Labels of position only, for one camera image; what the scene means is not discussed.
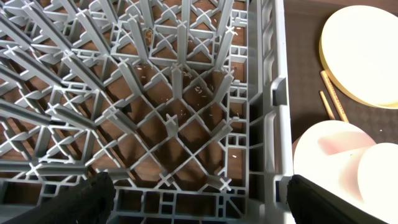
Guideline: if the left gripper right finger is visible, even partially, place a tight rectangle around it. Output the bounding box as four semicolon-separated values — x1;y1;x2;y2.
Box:
286;175;386;224

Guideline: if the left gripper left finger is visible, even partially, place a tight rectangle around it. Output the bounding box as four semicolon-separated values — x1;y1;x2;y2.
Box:
5;172;116;224

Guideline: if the white pink bowl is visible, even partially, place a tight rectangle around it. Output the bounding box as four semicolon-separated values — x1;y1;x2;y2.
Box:
292;120;397;223

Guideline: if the yellow plate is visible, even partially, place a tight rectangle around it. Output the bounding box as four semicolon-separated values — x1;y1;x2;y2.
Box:
319;5;397;110

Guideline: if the grey dishwasher rack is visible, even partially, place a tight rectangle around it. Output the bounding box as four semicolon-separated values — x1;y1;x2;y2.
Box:
1;0;294;223

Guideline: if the wooden chopstick left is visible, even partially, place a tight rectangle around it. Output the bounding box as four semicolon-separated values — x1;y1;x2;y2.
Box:
319;91;335;120

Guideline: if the wooden chopstick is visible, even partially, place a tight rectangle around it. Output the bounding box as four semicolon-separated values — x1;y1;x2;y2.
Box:
319;91;335;120
320;70;349;123

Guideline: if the wooden chopstick right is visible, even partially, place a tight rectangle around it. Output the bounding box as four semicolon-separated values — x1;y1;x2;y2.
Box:
320;70;349;123

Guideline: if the brown serving tray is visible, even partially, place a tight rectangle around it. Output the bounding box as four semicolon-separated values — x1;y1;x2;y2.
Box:
282;0;398;147

